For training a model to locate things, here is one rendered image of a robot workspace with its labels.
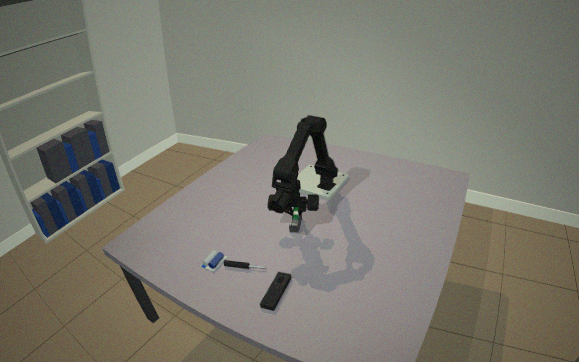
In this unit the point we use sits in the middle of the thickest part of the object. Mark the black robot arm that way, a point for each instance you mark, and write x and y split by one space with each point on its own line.
287 167

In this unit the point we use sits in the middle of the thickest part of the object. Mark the green and white striped battery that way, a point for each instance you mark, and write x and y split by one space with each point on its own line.
295 217

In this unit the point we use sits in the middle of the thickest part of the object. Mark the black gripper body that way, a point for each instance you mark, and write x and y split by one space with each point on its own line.
296 201

